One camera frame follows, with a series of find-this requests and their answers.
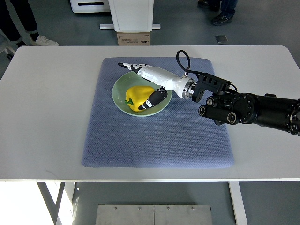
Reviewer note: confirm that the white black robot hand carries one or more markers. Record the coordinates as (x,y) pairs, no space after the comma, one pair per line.
(183,86)

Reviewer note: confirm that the yellow bell pepper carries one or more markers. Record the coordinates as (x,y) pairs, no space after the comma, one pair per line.
(136,96)

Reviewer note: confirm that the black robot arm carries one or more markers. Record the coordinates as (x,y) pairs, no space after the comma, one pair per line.
(227,105)

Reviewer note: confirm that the light green plate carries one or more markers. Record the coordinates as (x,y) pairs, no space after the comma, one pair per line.
(129,80)

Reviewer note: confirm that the grey floor outlet plate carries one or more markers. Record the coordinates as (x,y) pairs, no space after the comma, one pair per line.
(221,39)

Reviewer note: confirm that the blue textured mat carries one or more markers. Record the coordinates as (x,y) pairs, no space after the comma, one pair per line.
(176,137)

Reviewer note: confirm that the cardboard box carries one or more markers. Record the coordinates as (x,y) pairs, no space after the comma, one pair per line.
(133,39)

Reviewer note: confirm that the person feet dark shoes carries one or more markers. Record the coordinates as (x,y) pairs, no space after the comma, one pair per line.
(225,7)

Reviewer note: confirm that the white appliance with slot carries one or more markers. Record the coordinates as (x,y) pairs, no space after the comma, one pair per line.
(90,6)

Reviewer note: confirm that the white table leg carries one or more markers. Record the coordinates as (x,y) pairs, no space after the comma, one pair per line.
(237,203)

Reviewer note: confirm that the white chair base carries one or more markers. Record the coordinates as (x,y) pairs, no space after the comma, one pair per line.
(6,48)

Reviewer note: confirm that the white pedestal machine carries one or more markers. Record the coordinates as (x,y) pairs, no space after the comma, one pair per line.
(131,16)

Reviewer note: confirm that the metal base plate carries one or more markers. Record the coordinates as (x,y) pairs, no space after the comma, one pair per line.
(154,215)

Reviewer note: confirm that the grey table frame leg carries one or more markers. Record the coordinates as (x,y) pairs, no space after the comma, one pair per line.
(60,200)

